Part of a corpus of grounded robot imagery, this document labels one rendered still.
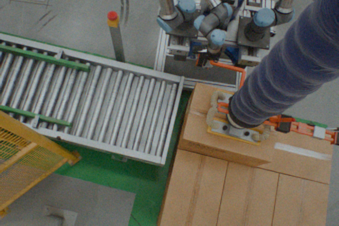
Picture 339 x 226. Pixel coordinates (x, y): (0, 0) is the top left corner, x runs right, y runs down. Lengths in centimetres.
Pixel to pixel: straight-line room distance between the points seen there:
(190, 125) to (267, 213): 92
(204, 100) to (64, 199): 158
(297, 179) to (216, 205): 66
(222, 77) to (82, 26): 149
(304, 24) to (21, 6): 316
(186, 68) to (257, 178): 116
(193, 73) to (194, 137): 103
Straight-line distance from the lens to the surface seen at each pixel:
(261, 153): 229
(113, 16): 237
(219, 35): 178
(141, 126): 259
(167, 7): 202
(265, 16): 224
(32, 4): 381
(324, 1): 98
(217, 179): 261
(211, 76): 312
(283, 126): 209
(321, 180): 288
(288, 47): 116
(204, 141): 221
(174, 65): 311
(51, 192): 320
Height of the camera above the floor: 309
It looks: 73 degrees down
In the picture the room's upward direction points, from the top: 11 degrees clockwise
